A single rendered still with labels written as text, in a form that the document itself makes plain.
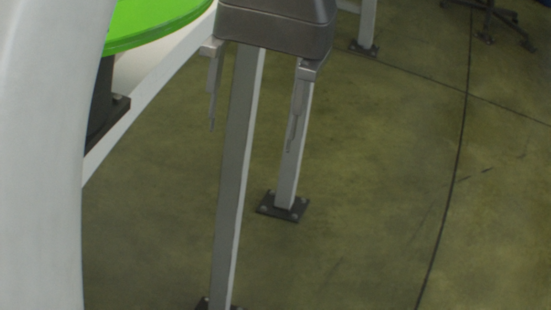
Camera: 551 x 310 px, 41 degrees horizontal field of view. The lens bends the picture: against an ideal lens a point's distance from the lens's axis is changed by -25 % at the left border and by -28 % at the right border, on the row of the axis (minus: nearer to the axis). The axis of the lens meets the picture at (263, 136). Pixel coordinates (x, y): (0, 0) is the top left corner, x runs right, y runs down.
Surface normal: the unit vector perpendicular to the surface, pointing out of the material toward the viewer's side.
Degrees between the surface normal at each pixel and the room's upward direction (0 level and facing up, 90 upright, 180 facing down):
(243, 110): 90
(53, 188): 84
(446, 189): 0
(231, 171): 90
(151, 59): 0
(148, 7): 24
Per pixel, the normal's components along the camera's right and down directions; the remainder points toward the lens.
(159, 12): 0.44, -0.62
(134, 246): 0.13, -0.86
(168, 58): 0.95, 0.26
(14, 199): 0.80, 0.15
